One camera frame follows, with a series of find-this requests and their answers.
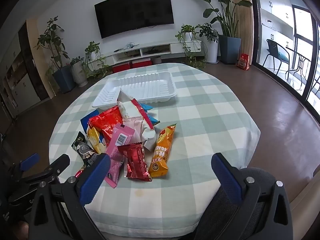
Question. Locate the white television cabinet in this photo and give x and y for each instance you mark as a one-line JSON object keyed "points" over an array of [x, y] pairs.
{"points": [[175, 48]]}

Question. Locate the black wall television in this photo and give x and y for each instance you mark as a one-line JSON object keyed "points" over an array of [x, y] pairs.
{"points": [[135, 12]]}

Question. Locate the glass balcony table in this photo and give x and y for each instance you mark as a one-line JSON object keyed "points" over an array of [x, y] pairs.
{"points": [[300, 57]]}

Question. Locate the pale pink snack packet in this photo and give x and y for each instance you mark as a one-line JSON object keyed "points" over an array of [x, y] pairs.
{"points": [[136, 130]]}

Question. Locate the tall plant in dark pot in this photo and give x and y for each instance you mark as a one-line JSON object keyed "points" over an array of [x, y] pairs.
{"points": [[63, 78]]}

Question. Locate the dark red foil packet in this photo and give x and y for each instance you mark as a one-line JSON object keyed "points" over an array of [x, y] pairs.
{"points": [[135, 162]]}

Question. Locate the plant in white ribbed pot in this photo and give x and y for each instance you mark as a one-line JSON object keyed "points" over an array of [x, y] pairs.
{"points": [[79, 76]]}

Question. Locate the orange snack packet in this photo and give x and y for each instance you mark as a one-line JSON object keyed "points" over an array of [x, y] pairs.
{"points": [[161, 155]]}

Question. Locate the red storage box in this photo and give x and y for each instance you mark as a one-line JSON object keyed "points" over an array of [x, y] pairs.
{"points": [[121, 68], [142, 63]]}

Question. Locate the red bag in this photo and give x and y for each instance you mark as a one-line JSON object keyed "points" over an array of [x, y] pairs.
{"points": [[243, 62]]}

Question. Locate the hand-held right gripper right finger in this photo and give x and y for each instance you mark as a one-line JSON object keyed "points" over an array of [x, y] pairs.
{"points": [[226, 177]]}

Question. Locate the black snack packet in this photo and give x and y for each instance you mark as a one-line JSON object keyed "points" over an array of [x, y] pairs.
{"points": [[83, 150]]}

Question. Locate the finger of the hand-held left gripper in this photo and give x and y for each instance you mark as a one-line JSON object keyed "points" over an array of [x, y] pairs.
{"points": [[60, 163], [30, 161]]}

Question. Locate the blue red snack packet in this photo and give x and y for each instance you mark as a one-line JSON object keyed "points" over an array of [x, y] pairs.
{"points": [[85, 121]]}

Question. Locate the beige curtain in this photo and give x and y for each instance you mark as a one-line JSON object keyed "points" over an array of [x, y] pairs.
{"points": [[246, 30]]}

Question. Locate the yellow snack packet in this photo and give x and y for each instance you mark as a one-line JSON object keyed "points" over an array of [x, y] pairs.
{"points": [[95, 137]]}

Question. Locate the black sliding glass door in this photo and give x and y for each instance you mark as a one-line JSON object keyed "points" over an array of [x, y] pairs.
{"points": [[256, 42]]}

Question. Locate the green checked tablecloth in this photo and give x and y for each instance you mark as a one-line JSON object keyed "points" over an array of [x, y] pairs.
{"points": [[200, 120]]}

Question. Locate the white grey snack packet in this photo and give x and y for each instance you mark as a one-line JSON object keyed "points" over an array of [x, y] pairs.
{"points": [[150, 137]]}

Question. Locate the white red-striped snack packet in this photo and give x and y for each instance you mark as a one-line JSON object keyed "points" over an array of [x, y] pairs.
{"points": [[128, 110]]}

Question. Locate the small grey round pot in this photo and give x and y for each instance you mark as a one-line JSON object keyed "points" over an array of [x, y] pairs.
{"points": [[157, 60]]}

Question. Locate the plant in tall white pot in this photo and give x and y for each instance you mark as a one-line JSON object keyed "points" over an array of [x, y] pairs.
{"points": [[211, 50]]}

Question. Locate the large-leaf plant in dark pot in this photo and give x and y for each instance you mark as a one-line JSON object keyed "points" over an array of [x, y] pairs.
{"points": [[228, 50]]}

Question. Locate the black balcony chair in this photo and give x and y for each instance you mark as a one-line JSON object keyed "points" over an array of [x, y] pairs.
{"points": [[272, 46]]}

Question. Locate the white plastic tray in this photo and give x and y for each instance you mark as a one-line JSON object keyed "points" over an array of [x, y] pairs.
{"points": [[145, 85]]}

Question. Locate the white balcony cabinet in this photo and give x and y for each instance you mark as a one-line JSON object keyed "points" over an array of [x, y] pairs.
{"points": [[275, 22]]}

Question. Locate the wooden wardrobe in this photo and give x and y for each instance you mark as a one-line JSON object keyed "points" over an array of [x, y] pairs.
{"points": [[22, 90]]}

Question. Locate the trailing pothos plant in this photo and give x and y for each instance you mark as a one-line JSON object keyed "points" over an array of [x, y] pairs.
{"points": [[188, 36], [93, 55]]}

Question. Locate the light blue snack packet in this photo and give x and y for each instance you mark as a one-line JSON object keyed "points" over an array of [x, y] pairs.
{"points": [[152, 119]]}

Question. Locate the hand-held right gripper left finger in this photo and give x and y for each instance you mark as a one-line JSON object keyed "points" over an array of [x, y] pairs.
{"points": [[96, 180]]}

